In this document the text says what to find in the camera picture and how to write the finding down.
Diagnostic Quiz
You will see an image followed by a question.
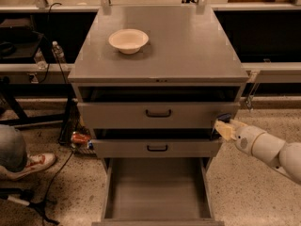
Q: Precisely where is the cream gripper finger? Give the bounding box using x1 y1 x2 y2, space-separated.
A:
214 121 236 141
230 119 246 128

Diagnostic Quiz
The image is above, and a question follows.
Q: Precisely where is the grey top drawer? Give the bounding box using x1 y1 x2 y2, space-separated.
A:
78 87 239 129

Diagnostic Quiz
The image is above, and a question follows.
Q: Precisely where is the grey bottom drawer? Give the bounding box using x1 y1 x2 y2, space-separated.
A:
91 158 225 226

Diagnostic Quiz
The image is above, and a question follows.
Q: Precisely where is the dark blue rxbar wrapper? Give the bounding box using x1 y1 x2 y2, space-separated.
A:
213 113 231 136

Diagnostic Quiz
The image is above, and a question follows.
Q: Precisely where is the black tripod stand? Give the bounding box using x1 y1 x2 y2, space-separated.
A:
0 188 59 225

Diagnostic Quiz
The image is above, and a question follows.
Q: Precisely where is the black power cable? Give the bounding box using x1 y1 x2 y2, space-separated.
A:
40 1 75 226

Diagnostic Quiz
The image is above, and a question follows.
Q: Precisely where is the grey middle drawer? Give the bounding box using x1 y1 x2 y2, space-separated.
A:
91 129 222 158

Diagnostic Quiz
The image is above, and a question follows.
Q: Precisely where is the blue jeans leg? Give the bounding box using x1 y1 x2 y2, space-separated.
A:
0 124 27 172

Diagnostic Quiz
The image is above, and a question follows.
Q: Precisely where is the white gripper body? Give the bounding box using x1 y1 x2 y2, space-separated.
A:
235 126 266 155

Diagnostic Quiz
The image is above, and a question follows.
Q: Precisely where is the grey drawer cabinet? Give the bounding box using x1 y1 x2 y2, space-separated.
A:
67 5 250 226

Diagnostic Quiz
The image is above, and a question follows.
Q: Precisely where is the wire basket on floor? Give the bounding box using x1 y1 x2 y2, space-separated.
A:
58 101 95 156

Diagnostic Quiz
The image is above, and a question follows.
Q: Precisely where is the orange snack bag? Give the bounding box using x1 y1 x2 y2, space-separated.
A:
71 132 91 144

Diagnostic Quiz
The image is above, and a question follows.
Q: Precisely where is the black side table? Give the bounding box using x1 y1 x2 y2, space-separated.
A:
0 16 75 126

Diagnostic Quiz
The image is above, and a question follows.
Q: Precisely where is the white bowl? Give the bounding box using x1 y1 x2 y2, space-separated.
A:
108 29 149 55

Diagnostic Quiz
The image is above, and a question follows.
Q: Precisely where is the clear water bottle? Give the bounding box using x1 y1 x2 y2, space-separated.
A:
52 41 66 64
34 49 47 70

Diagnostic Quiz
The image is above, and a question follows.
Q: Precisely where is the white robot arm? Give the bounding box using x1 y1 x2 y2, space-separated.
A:
214 120 301 184

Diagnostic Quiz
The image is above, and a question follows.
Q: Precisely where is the grey drawer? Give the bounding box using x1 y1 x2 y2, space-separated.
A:
91 158 225 226
78 87 239 129
91 129 222 158

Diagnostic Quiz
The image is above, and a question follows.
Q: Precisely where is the white and red sneaker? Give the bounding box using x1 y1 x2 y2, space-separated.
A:
0 153 56 181

